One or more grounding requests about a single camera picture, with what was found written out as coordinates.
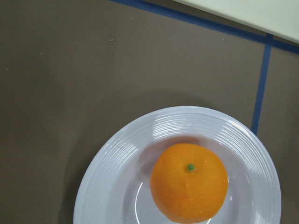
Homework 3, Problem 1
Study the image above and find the orange fruit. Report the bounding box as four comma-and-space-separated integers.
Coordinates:
150, 143, 229, 224

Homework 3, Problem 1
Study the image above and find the white ridged plate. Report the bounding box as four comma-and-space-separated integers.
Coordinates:
73, 106, 281, 224

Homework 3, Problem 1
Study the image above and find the cream bear tray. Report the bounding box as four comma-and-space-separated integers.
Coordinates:
178, 0, 299, 43

